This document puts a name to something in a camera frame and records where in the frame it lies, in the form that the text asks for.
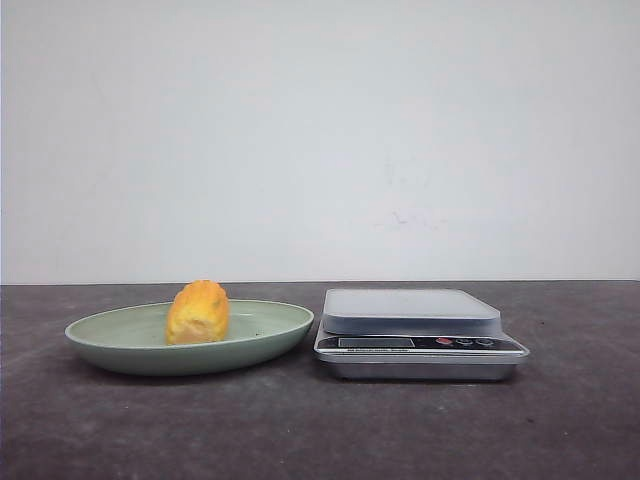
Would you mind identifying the green shallow plate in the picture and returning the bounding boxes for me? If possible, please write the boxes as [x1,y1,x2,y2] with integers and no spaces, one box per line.
[65,299,314,376]

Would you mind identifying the silver digital kitchen scale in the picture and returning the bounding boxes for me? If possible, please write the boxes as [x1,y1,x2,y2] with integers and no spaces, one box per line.
[314,288,530,381]

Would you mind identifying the yellow corn cob piece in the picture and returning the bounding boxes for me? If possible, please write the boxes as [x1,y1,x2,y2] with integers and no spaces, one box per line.
[165,280,230,345]

